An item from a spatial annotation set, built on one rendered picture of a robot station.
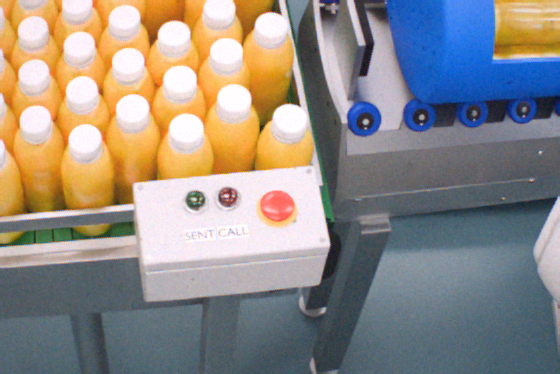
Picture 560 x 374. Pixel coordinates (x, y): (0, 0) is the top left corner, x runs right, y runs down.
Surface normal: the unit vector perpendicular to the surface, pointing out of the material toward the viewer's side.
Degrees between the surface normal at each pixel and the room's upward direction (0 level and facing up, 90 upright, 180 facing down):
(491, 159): 70
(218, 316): 90
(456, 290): 0
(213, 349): 90
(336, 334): 90
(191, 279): 90
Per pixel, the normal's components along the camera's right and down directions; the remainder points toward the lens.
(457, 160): 0.17, 0.64
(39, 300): 0.15, 0.86
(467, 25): 0.17, 0.40
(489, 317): 0.07, -0.50
